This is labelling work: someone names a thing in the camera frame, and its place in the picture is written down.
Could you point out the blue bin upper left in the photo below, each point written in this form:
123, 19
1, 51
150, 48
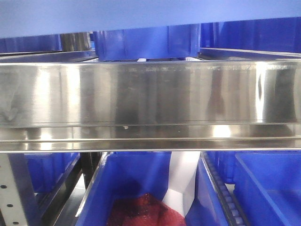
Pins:
41, 43

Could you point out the dark metal shelf upright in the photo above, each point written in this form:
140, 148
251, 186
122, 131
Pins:
79, 41

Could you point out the blue bin lower right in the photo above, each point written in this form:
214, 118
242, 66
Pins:
268, 188

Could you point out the blue bin lower centre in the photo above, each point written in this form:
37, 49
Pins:
132, 174

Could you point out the perforated grey shelf post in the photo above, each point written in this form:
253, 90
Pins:
18, 204

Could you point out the roller track rail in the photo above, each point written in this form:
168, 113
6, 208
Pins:
229, 207

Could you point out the blue bin upper right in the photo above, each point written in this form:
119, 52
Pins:
278, 35

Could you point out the blue bin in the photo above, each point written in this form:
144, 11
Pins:
41, 43
268, 188
278, 35
47, 168
132, 174
177, 41

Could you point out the blue bin lower left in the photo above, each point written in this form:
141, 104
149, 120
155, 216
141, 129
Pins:
47, 168

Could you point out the blue bin upper centre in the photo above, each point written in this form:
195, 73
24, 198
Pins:
177, 41

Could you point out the red mesh bag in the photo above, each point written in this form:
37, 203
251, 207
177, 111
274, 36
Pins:
145, 210

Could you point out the light blue plastic tray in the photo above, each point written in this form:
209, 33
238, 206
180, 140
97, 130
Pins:
20, 18

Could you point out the white paper sheet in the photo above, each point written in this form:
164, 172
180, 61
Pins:
181, 181

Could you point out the stainless steel shelf front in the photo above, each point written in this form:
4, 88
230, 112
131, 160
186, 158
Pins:
228, 100

